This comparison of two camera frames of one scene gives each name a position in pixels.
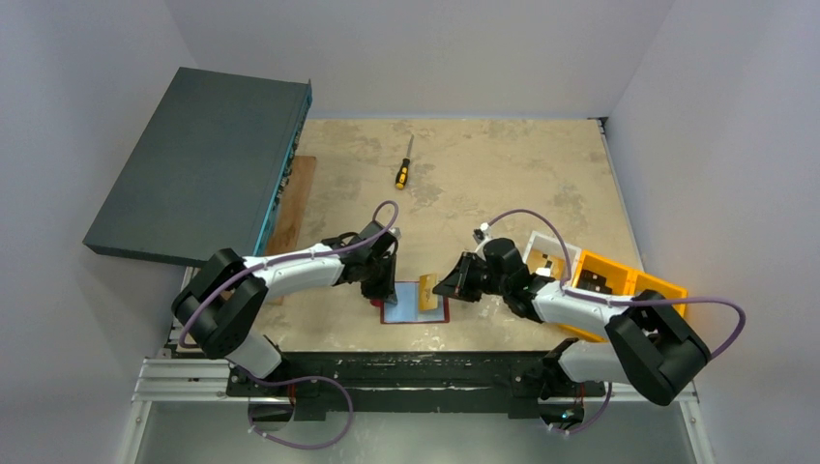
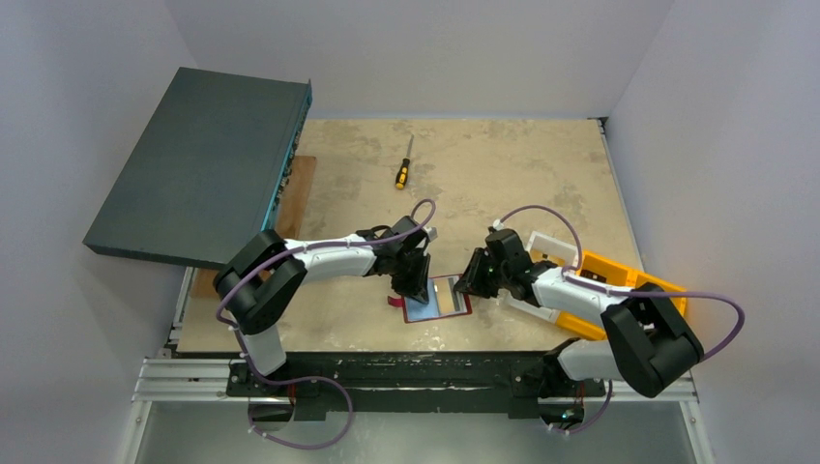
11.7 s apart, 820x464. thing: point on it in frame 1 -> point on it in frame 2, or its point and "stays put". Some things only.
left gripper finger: (382, 276) -> (410, 278)
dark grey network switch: (211, 173) stays put
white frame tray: (545, 251) stays put
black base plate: (423, 381) stays put
